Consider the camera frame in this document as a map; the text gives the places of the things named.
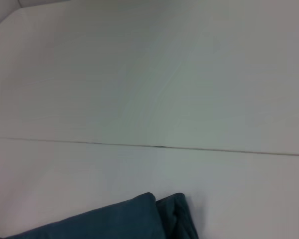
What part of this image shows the teal blue shirt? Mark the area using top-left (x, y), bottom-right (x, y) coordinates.
top-left (3, 192), bottom-right (200, 239)

